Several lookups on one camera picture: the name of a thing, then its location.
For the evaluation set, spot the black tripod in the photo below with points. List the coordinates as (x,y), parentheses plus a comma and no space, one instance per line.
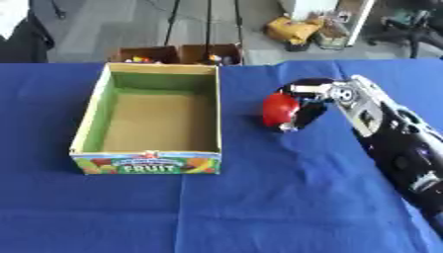
(206,23)

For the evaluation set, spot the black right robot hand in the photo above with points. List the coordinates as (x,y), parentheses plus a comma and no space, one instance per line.
(311,110)

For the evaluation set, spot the black bag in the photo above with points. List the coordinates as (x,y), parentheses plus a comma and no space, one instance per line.
(23,39)

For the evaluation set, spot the red toy apple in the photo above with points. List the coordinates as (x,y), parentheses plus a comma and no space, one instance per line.
(279,109)

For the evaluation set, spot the yellow bag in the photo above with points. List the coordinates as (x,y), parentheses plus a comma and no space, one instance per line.
(292,29)

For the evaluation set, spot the tan cardboard box green inside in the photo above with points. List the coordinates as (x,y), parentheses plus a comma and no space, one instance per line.
(154,121)

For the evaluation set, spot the black office chair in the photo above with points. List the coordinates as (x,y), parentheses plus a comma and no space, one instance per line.
(410,26)

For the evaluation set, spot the silver and black right robot arm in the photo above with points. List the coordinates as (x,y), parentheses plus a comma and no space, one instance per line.
(398,138)

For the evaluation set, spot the clear plastic bag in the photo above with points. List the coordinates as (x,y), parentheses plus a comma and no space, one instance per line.
(331,30)

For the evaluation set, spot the brown cardboard box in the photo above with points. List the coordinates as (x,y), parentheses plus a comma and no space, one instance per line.
(144,55)
(211,53)

